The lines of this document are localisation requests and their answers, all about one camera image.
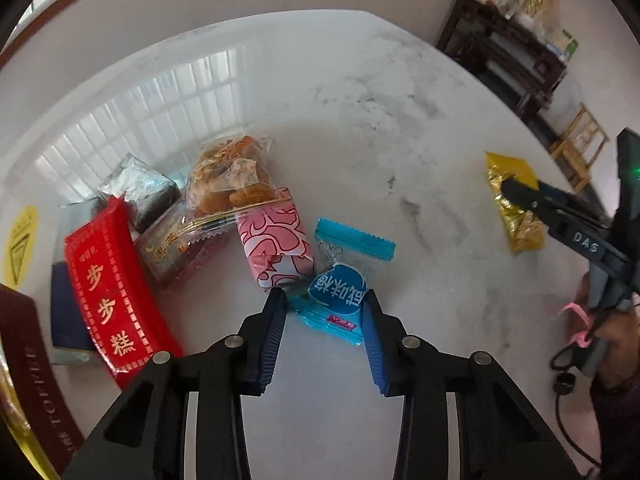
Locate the person's dark clothing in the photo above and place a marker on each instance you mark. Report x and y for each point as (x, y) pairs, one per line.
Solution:
(617, 425)

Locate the navy blue snack packet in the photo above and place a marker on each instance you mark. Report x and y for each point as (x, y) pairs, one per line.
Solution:
(67, 310)

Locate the pink ribbon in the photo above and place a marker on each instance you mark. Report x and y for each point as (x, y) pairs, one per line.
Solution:
(580, 332)

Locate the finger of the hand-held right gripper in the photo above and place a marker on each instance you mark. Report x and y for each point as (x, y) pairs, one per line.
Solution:
(580, 242)
(555, 192)

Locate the silver foil snack packet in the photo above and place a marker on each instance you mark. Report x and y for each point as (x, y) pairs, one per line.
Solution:
(137, 182)

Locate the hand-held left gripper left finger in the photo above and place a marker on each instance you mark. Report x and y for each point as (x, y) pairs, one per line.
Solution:
(272, 332)

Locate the red and gold tin box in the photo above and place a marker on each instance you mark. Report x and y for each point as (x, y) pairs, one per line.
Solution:
(35, 360)

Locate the dark brown cake packet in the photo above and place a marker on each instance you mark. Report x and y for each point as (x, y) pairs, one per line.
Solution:
(165, 247)

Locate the pink patterned snack packet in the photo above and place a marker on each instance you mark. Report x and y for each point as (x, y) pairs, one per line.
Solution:
(272, 240)

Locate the pale teal snack packet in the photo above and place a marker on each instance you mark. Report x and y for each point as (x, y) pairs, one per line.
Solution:
(75, 356)

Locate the person's right hand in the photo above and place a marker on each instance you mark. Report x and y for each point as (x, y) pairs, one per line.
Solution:
(620, 345)

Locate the clear bag of fried twists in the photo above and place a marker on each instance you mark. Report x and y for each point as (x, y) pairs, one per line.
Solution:
(225, 185)

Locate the green and white box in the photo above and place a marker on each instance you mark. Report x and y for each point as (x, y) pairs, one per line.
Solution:
(569, 47)

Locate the dark wooden cabinet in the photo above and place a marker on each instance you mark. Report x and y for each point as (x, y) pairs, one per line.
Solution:
(500, 50)

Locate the gold foil snack packet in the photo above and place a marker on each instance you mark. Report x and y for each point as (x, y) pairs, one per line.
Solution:
(520, 227)

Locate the red snack packet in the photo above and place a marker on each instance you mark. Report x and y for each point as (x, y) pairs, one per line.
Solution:
(107, 285)

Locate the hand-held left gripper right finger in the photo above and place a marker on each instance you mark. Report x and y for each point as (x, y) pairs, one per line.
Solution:
(374, 347)

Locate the round yellow sticker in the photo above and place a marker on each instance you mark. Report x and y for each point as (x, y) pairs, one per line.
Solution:
(20, 250)

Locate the wooden chair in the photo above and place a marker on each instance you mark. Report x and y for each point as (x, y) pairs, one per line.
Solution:
(580, 145)

